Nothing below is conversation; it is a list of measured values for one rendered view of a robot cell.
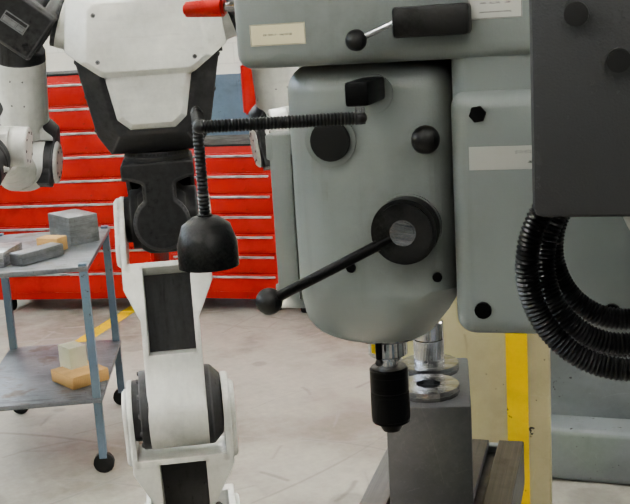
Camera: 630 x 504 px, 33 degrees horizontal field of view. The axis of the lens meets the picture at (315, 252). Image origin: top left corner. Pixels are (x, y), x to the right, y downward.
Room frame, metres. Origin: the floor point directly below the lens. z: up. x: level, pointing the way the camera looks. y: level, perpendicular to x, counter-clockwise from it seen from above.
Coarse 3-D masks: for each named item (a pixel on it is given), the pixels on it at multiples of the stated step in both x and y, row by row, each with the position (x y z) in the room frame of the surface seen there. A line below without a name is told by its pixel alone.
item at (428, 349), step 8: (424, 336) 1.55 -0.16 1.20; (432, 336) 1.55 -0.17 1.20; (440, 336) 1.56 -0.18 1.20; (416, 344) 1.56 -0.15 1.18; (424, 344) 1.55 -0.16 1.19; (432, 344) 1.55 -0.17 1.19; (440, 344) 1.56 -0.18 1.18; (416, 352) 1.56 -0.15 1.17; (424, 352) 1.55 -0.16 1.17; (432, 352) 1.55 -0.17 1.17; (440, 352) 1.56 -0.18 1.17; (416, 360) 1.56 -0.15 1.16; (424, 360) 1.55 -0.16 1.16; (432, 360) 1.55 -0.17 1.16; (440, 360) 1.56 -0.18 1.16
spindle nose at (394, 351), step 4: (368, 344) 1.22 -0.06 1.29; (392, 344) 1.21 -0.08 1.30; (396, 344) 1.21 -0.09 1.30; (400, 344) 1.21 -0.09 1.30; (404, 344) 1.22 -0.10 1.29; (368, 348) 1.22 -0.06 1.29; (384, 348) 1.21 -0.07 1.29; (388, 348) 1.21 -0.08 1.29; (392, 348) 1.21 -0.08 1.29; (396, 348) 1.21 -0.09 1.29; (400, 348) 1.21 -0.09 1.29; (404, 348) 1.21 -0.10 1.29; (368, 352) 1.23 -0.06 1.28; (384, 352) 1.21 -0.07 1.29; (388, 352) 1.21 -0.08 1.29; (392, 352) 1.21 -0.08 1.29; (396, 352) 1.21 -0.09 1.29; (400, 352) 1.21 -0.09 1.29; (404, 352) 1.21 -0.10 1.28; (372, 356) 1.22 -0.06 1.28; (384, 356) 1.21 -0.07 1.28; (388, 356) 1.21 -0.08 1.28; (392, 356) 1.21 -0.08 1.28; (396, 356) 1.21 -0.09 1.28; (400, 356) 1.21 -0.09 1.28
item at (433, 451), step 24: (408, 360) 1.59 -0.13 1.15; (456, 360) 1.57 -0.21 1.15; (432, 384) 1.49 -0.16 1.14; (456, 384) 1.46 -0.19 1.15; (432, 408) 1.41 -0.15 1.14; (456, 408) 1.41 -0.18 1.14; (408, 432) 1.42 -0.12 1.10; (432, 432) 1.41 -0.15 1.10; (456, 432) 1.41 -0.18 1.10; (408, 456) 1.42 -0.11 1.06; (432, 456) 1.41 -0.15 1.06; (456, 456) 1.41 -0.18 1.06; (408, 480) 1.42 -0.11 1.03; (432, 480) 1.41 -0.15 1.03; (456, 480) 1.41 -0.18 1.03
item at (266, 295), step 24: (384, 216) 1.10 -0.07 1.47; (408, 216) 1.09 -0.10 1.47; (432, 216) 1.09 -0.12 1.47; (384, 240) 1.10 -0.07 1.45; (408, 240) 1.09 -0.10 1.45; (432, 240) 1.09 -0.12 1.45; (336, 264) 1.11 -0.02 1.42; (408, 264) 1.09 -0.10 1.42; (288, 288) 1.13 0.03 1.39; (264, 312) 1.13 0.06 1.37
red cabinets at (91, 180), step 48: (48, 96) 6.41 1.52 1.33; (96, 144) 6.35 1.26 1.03; (240, 144) 6.14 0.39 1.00; (0, 192) 6.48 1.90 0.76; (48, 192) 6.42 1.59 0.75; (96, 192) 6.36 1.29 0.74; (240, 192) 6.15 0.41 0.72; (240, 240) 6.14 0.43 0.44; (0, 288) 6.49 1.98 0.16; (48, 288) 6.43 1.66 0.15; (96, 288) 6.37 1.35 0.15; (240, 288) 6.15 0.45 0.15
